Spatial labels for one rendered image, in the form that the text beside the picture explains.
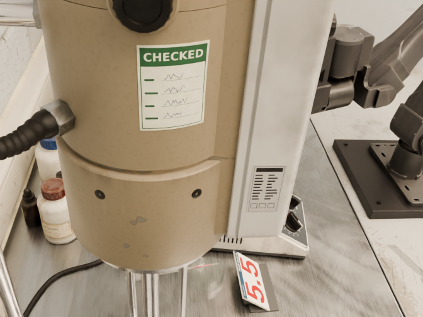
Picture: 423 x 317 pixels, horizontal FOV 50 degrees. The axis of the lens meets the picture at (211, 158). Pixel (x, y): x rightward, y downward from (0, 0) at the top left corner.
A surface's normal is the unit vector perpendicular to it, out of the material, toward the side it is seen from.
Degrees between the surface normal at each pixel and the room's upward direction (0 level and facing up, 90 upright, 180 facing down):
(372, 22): 90
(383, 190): 1
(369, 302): 0
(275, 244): 90
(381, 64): 47
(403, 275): 0
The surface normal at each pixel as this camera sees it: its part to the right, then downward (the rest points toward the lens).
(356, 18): 0.09, 0.61
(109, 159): -0.30, 0.57
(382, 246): 0.07, -0.79
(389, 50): -0.64, -0.41
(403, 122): -0.88, -0.02
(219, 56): 0.68, 0.48
